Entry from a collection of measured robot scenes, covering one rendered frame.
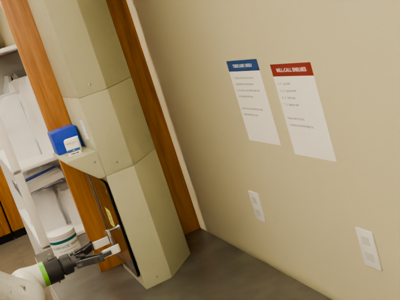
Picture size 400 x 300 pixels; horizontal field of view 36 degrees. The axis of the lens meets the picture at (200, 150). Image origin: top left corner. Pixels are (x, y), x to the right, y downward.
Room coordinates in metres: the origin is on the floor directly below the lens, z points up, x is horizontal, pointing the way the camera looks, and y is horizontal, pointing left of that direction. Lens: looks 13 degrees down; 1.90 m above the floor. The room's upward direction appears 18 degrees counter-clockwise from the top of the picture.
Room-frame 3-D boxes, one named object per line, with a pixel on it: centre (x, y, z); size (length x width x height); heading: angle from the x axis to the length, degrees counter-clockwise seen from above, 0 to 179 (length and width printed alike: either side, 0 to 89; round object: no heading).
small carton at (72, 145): (2.31, 0.45, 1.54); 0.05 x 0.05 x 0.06; 3
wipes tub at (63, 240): (2.84, 0.75, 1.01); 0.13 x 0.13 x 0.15
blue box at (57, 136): (2.44, 0.50, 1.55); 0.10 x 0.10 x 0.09; 20
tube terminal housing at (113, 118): (2.41, 0.29, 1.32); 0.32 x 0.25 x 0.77; 20
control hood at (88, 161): (2.35, 0.46, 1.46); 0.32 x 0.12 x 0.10; 20
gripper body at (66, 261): (2.20, 0.57, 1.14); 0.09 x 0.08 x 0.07; 110
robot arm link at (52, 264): (2.17, 0.64, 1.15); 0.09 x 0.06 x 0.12; 20
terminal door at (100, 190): (2.37, 0.42, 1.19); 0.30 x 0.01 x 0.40; 19
